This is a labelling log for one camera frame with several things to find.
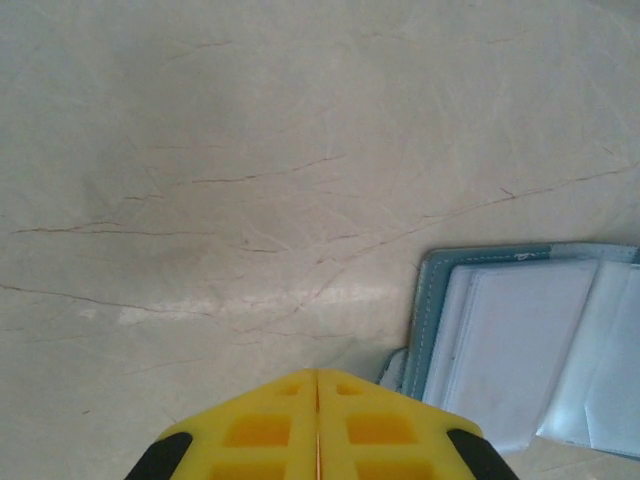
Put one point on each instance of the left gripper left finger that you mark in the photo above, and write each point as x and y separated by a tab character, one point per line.
260	430

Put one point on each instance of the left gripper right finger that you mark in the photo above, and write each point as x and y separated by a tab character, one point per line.
380	430

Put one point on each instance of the blue card holder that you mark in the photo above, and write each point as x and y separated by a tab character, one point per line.
430	300

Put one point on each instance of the white credit card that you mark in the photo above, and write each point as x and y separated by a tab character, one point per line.
525	340

